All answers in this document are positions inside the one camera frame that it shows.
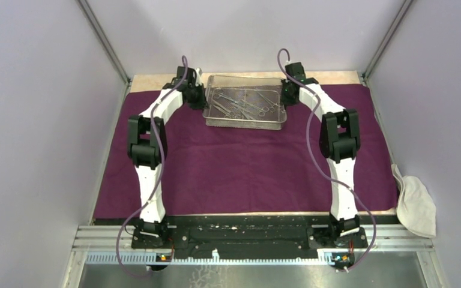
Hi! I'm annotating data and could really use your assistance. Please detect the metal mesh instrument tray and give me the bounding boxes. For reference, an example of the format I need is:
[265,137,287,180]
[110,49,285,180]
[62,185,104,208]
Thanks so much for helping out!
[203,75,287,131]

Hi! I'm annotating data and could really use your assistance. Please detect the maroon wrap cloth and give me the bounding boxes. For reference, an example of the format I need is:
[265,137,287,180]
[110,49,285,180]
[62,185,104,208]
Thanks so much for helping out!
[93,84,399,220]

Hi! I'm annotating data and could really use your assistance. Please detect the surgical clamp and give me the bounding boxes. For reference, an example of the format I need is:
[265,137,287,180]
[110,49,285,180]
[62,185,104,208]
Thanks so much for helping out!
[255,91,279,113]

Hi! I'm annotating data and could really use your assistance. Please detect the surgical forceps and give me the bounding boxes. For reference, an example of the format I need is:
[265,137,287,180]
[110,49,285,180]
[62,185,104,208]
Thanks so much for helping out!
[213,94,266,117]

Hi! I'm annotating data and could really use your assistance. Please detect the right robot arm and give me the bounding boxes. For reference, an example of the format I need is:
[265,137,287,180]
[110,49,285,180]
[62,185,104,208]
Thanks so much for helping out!
[281,62,361,247]

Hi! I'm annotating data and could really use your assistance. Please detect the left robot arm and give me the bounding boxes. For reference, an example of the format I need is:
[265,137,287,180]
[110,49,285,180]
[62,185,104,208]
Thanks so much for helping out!
[127,66,207,248]

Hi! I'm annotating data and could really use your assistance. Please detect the surgical scissors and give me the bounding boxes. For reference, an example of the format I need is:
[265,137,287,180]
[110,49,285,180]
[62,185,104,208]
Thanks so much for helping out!
[211,101,243,119]

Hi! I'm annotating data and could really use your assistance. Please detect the white crumpled cloth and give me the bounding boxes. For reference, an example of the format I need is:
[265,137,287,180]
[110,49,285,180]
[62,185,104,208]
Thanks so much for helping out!
[391,164,436,238]

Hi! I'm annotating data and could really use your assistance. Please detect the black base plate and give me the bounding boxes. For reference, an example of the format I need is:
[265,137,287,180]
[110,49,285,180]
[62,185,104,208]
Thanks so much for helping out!
[123,215,374,259]

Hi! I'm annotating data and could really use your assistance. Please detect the grey cable duct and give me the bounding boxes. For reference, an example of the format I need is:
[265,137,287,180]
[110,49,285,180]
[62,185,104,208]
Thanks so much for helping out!
[85,250,334,266]

